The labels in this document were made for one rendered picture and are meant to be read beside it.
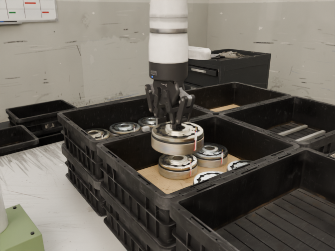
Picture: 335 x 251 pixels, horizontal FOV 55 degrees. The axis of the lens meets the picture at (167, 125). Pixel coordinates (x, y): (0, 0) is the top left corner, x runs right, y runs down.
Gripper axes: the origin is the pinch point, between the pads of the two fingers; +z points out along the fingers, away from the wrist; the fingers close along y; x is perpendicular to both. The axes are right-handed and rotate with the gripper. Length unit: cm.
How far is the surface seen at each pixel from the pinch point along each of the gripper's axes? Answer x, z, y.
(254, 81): 169, 30, -110
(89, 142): -8.6, 7.9, -21.0
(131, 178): -9.1, 8.1, 0.2
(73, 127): -8.3, 7.3, -32.5
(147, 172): 4.0, 17.1, -14.1
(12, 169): -20, 30, -65
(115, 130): 8.3, 14.1, -39.9
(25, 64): 47, 32, -317
